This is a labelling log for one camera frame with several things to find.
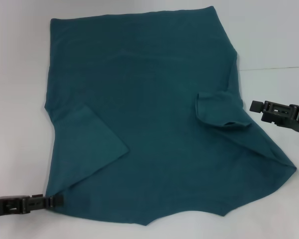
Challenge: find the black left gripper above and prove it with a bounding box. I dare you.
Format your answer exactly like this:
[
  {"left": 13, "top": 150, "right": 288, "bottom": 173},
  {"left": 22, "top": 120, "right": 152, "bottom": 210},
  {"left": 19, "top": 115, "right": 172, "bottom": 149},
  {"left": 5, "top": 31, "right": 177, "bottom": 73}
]
[{"left": 0, "top": 194, "right": 65, "bottom": 215}]

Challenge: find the blue-green t-shirt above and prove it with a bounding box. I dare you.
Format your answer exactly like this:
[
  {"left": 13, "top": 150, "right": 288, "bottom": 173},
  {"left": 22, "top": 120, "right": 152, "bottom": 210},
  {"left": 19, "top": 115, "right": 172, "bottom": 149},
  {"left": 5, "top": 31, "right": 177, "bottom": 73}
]
[{"left": 43, "top": 5, "right": 298, "bottom": 220}]

